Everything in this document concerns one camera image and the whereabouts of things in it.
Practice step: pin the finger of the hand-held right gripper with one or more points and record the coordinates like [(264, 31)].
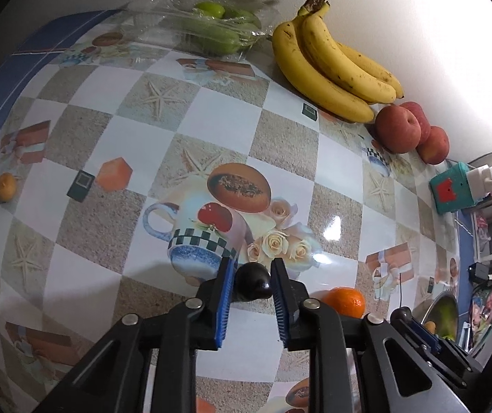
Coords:
[(426, 352), (431, 337)]

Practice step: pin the black charger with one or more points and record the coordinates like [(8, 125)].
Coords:
[(479, 272)]

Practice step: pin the red apple left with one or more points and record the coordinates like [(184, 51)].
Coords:
[(396, 131)]

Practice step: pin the yellow banana bunch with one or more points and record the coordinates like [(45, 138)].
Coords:
[(315, 77)]

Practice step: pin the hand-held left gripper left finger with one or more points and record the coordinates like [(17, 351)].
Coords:
[(224, 309)]

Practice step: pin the red apple right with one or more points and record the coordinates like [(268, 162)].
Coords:
[(434, 146)]

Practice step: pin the stainless steel bowl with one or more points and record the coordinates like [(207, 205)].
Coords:
[(420, 307)]

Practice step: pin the small yellow fruit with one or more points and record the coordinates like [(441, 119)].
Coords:
[(5, 187)]

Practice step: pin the clear plastic fruit container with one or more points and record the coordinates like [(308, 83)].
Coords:
[(160, 21)]

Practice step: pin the dark purple plum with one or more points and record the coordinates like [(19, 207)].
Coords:
[(250, 282)]

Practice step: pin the teal power socket box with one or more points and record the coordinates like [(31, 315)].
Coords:
[(448, 191)]

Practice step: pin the packed green jujube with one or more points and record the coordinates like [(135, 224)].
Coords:
[(242, 18), (218, 39), (208, 8)]

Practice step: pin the orange tangerine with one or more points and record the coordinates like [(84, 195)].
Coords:
[(345, 301)]

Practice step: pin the red apple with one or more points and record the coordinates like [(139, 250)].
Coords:
[(396, 131), (434, 146), (421, 115)]

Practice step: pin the red apple middle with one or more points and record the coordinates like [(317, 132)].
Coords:
[(421, 115)]

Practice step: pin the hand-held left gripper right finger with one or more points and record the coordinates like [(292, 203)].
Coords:
[(281, 309)]

